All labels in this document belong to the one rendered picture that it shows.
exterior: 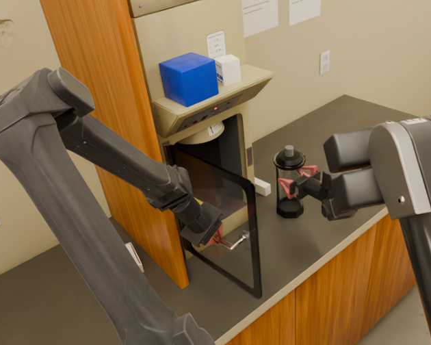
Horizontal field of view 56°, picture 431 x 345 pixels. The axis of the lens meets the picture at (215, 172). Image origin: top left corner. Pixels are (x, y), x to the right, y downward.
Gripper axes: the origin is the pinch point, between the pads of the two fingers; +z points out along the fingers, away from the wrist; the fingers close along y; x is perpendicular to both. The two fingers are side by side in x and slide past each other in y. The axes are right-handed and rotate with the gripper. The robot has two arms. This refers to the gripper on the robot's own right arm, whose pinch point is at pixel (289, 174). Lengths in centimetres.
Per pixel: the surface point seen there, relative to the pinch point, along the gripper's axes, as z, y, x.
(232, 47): 6.8, 14.2, -47.2
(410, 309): -24, -65, 110
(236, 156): 11.1, 13.7, -9.6
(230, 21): 7, 14, -54
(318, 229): -14.0, 1.0, 15.8
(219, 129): 9.3, 20.5, -23.6
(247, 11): 50, -29, -42
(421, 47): 50, -176, 15
